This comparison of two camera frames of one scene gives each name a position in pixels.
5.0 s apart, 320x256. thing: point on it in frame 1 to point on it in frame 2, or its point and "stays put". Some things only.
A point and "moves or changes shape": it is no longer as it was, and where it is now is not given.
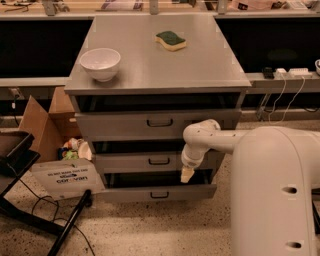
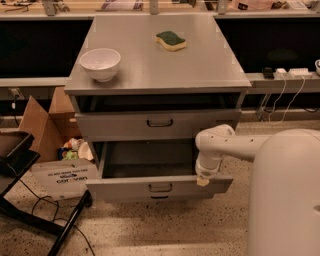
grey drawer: (156, 160) moves or changes shape
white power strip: (293, 73) stays put
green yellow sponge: (171, 41) stays put
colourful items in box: (76, 149) stays put
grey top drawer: (147, 125) stays put
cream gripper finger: (186, 174) to (202, 181)
